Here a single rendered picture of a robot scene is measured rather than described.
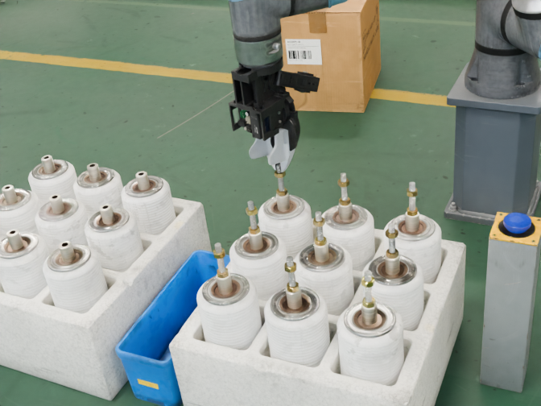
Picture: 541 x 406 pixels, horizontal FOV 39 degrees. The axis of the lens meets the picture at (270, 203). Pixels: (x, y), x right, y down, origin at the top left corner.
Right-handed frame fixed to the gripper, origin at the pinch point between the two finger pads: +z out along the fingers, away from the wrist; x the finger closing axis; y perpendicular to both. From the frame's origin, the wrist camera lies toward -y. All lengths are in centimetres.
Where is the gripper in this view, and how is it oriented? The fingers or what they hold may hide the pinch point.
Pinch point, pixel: (281, 162)
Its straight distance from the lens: 132.8
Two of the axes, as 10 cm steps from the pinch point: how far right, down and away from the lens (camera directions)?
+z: 1.1, 8.3, 5.5
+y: -6.5, 4.8, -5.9
